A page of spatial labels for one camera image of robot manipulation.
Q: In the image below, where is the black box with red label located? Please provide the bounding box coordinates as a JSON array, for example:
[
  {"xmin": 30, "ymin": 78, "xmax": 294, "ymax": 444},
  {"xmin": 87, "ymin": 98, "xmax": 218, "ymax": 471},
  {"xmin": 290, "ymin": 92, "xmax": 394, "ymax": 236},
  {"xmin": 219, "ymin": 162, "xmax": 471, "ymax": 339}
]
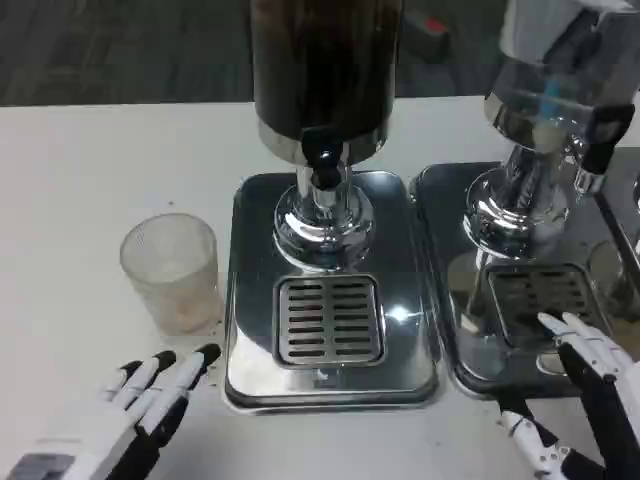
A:
[{"xmin": 403, "ymin": 9, "xmax": 451, "ymax": 61}]

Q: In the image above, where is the black tap of dark dispenser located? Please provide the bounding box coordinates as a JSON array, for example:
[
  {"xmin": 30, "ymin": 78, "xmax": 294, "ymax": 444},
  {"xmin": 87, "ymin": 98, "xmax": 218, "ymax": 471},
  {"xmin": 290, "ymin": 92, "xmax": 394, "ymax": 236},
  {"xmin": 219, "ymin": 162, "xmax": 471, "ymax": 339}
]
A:
[{"xmin": 299, "ymin": 126, "xmax": 354, "ymax": 190}]

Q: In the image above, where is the steel drip tray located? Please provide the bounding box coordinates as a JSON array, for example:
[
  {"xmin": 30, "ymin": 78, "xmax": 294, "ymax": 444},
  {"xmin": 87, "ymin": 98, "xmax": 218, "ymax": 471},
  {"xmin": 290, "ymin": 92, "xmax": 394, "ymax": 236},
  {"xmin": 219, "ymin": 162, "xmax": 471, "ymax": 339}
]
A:
[
  {"xmin": 223, "ymin": 170, "xmax": 441, "ymax": 416},
  {"xmin": 408, "ymin": 162, "xmax": 640, "ymax": 399}
]

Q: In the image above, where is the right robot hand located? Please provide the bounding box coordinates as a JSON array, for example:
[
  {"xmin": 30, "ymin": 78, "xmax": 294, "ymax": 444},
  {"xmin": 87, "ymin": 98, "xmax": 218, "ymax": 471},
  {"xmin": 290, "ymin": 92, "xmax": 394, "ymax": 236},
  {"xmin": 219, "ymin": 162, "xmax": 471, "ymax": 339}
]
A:
[{"xmin": 497, "ymin": 312, "xmax": 640, "ymax": 480}]

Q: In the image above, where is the black tap of clear dispenser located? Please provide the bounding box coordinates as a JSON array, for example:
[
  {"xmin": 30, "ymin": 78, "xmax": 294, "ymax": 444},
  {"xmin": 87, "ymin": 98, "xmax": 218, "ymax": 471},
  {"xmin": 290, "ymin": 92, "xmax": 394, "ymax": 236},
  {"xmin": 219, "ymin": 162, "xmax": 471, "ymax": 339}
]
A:
[{"xmin": 572, "ymin": 103, "xmax": 635, "ymax": 196}]

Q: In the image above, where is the dark drink dispenser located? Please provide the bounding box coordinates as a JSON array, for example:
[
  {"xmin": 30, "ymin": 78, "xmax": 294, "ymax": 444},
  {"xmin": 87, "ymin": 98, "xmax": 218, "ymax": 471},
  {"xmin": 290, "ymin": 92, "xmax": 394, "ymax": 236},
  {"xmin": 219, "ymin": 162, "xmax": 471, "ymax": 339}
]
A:
[{"xmin": 248, "ymin": 0, "xmax": 405, "ymax": 271}]

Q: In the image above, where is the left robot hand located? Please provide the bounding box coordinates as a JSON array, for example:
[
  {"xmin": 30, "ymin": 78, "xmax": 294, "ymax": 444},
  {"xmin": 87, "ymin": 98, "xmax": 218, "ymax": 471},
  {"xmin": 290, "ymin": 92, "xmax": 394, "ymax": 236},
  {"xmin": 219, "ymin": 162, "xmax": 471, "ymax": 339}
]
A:
[{"xmin": 0, "ymin": 342, "xmax": 223, "ymax": 480}]

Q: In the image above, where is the steel drip tray grid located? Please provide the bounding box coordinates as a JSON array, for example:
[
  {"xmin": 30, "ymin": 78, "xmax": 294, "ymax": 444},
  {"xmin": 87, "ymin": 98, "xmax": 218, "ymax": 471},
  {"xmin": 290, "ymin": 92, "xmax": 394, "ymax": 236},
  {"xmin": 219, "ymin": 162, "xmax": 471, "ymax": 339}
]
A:
[
  {"xmin": 273, "ymin": 274, "xmax": 389, "ymax": 370},
  {"xmin": 487, "ymin": 264, "xmax": 609, "ymax": 351}
]

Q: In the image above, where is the clear drink dispenser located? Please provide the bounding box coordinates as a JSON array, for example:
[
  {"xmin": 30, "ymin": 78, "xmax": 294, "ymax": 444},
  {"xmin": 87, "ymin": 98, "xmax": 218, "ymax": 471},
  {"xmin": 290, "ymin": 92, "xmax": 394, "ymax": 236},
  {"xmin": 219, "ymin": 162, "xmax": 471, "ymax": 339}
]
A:
[{"xmin": 462, "ymin": 0, "xmax": 640, "ymax": 261}]

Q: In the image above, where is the clear ribbed glass cup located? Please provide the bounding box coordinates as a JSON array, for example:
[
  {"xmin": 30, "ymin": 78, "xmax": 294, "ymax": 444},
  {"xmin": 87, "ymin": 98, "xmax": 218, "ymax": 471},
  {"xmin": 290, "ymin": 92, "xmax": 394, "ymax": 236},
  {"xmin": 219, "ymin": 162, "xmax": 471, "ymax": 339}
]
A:
[{"xmin": 118, "ymin": 213, "xmax": 225, "ymax": 337}]

